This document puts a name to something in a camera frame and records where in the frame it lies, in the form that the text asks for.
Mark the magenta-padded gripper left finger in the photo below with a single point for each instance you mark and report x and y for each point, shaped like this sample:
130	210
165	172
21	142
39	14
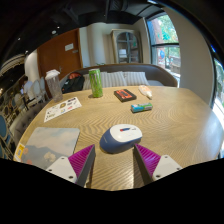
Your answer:
63	168

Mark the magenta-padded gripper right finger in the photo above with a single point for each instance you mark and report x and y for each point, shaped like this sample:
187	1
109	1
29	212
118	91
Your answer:
165	166

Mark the white and blue computer mouse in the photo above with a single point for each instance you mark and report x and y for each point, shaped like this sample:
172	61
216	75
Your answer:
120	138

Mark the sky-print mouse pad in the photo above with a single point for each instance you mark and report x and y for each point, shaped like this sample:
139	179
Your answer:
50	143

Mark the yellow code card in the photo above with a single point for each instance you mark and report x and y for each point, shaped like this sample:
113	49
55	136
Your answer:
19	152

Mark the white sticker sheet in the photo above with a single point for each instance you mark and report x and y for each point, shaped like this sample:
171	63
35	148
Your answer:
61	108

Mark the grey tufted sofa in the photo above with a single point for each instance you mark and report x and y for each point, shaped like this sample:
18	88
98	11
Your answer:
25	121

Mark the green and blue small pack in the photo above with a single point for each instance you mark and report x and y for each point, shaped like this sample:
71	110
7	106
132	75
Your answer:
141	107

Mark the black and orange box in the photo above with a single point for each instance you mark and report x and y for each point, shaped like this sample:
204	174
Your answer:
125	95

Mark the white dining chairs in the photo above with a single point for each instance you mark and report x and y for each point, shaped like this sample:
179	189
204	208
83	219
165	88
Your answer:
35	91

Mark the black and orange backpack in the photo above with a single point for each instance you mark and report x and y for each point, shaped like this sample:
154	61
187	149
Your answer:
73	84

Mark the person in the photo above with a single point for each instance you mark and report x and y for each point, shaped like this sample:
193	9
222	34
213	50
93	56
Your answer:
26	86

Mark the green drink can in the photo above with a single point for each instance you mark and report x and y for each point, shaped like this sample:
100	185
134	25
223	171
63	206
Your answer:
96	83

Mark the striped cushion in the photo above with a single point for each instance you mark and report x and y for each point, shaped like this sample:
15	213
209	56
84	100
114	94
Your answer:
136	78
111	80

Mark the brown curved sofa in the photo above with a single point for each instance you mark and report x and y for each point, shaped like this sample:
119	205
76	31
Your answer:
156	73

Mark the curved side window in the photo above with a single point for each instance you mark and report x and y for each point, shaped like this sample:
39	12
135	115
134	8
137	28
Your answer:
218	86

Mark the brown wooden door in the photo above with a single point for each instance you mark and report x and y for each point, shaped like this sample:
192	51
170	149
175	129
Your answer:
58	55

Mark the black-framed window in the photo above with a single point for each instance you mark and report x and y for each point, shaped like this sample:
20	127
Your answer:
165	43

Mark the arched glass-door cabinet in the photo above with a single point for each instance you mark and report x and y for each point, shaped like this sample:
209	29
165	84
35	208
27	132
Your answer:
126	46

